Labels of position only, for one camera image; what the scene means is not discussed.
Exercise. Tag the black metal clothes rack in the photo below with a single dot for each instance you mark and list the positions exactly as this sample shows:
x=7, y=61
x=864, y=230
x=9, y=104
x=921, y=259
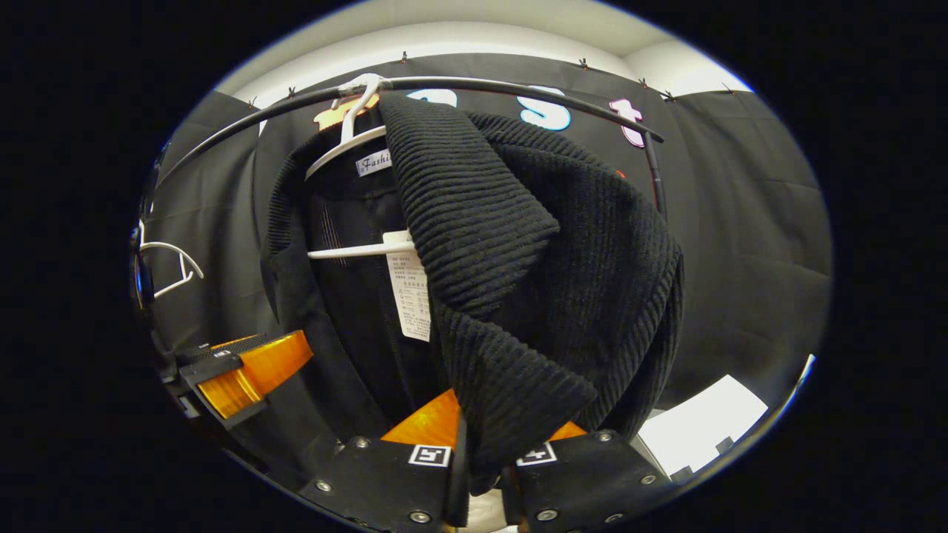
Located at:
x=474, y=81

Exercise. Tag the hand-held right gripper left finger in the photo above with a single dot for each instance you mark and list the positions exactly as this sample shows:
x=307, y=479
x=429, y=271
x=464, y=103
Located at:
x=385, y=488

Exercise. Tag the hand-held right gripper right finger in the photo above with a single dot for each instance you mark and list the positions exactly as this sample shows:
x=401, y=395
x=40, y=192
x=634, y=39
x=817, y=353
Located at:
x=585, y=485

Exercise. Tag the white plastic clothes hanger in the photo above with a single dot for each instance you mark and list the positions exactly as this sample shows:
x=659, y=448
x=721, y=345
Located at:
x=355, y=251
x=174, y=246

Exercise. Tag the white cabinet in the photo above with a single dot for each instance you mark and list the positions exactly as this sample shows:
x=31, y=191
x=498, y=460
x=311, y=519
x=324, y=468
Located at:
x=703, y=422

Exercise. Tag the black ribbed knit sweater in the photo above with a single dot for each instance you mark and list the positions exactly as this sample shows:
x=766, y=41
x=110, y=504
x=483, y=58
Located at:
x=518, y=259

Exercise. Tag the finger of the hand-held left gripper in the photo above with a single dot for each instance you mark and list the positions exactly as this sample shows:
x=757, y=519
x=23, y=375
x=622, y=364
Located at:
x=252, y=370

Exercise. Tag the black backdrop cloth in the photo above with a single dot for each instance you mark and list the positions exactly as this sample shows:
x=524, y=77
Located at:
x=740, y=222

